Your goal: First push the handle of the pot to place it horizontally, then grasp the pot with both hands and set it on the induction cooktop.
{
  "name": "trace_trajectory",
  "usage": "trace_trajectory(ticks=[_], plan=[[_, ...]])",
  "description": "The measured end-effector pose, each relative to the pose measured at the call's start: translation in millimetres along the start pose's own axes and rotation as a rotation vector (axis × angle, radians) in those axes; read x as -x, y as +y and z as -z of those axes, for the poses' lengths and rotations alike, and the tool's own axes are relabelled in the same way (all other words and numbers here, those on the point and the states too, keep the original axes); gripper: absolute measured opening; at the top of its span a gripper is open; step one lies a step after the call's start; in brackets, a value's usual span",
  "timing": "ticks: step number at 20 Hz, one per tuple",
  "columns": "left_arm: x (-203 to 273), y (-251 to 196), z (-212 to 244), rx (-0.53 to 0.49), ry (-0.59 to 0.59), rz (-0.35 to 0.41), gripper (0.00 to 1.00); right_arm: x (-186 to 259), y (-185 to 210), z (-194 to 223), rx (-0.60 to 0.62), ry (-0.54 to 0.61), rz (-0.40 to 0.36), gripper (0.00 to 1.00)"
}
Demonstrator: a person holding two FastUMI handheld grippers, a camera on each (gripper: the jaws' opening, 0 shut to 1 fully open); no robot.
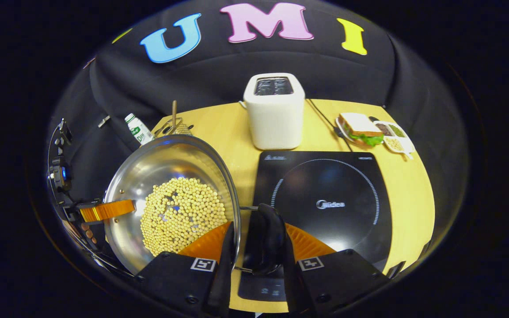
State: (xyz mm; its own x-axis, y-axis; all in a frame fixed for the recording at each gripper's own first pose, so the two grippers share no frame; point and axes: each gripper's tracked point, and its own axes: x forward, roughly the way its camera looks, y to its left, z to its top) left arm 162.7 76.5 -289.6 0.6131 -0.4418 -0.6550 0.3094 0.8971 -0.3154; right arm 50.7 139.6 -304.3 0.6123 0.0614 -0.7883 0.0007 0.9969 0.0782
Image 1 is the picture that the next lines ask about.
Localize white divided bean dish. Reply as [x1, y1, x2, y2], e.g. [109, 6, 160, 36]
[373, 120, 415, 160]

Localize sandwich with lettuce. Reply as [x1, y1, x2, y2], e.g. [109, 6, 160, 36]
[339, 112, 384, 147]

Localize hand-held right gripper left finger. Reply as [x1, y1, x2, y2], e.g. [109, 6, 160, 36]
[134, 221, 238, 318]

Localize white toaster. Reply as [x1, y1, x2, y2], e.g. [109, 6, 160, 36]
[243, 73, 306, 151]

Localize white bottle with green label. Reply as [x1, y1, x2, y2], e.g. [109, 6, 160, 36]
[124, 113, 155, 145]

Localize black power cable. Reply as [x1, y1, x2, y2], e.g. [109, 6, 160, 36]
[306, 99, 353, 152]

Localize soybeans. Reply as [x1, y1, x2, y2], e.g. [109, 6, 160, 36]
[140, 178, 228, 257]

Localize stainless steel pot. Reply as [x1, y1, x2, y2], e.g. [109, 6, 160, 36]
[103, 134, 288, 276]

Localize black backdrop cloth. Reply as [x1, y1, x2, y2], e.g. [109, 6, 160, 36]
[46, 0, 470, 248]

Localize black induction cooktop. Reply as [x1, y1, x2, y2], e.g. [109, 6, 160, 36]
[238, 151, 393, 303]

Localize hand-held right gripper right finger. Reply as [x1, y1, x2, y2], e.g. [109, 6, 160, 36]
[280, 222, 391, 317]

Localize wire mesh utensil basket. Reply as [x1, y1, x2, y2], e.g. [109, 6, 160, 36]
[152, 117, 193, 138]

